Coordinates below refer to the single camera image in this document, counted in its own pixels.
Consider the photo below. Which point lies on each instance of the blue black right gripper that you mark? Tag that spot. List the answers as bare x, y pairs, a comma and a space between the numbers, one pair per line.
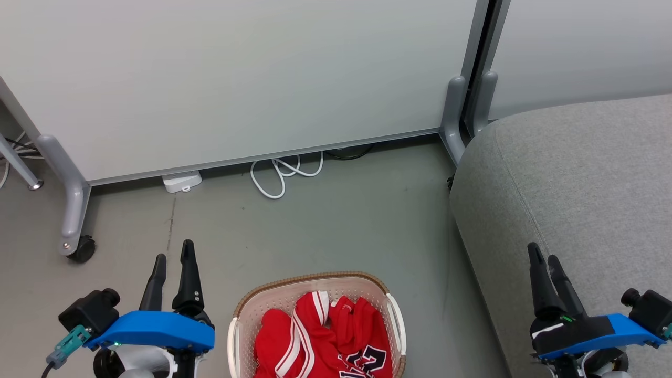
588, 336

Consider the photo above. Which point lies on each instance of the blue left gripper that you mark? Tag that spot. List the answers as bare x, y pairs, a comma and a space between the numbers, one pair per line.
157, 328

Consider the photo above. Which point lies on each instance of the red shorts white trim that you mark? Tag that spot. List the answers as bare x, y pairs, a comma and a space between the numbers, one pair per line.
278, 341

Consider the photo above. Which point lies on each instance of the red jersey with number 23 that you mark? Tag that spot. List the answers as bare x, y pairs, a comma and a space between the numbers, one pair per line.
362, 336

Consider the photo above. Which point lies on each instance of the grey fabric sofa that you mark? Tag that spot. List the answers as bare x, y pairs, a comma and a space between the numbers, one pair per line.
577, 184

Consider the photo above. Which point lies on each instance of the black caster wheel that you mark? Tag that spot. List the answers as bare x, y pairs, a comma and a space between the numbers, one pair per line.
83, 250

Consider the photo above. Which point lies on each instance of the white power adapter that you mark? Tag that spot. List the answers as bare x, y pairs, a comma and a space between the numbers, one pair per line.
181, 181

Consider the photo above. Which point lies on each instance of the cream perforated laundry basket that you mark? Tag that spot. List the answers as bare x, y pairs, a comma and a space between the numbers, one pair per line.
286, 296

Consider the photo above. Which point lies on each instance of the long grey partition foot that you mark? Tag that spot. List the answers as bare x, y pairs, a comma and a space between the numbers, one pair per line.
73, 205

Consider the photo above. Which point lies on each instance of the metal table leg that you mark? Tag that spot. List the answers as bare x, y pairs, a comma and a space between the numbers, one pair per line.
18, 167

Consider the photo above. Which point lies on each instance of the short grey partition foot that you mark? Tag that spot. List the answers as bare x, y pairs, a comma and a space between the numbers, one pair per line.
484, 105
452, 121

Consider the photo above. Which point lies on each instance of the large white partition panel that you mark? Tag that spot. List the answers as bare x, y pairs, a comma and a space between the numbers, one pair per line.
236, 79

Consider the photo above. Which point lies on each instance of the narrow white partition panel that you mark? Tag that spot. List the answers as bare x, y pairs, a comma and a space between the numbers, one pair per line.
577, 47

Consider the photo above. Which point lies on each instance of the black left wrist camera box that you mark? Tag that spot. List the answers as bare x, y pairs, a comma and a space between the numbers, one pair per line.
89, 312

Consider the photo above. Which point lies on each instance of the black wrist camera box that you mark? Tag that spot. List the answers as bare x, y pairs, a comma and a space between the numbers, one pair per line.
89, 312
651, 311

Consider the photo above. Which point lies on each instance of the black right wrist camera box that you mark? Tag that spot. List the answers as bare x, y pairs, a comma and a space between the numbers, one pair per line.
651, 311

